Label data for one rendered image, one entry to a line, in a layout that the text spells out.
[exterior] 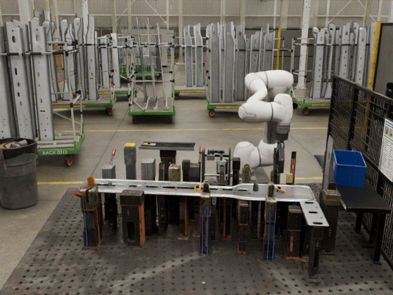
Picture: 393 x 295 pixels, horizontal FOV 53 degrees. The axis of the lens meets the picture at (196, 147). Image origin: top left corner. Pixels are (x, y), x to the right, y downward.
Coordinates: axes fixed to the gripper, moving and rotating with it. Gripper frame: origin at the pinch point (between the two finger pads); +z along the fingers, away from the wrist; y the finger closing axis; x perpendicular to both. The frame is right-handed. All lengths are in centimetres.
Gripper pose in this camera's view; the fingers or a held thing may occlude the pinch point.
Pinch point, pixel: (279, 167)
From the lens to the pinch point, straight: 229.9
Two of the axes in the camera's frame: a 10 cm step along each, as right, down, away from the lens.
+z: 0.0, 9.6, 2.8
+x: 10.0, 0.3, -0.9
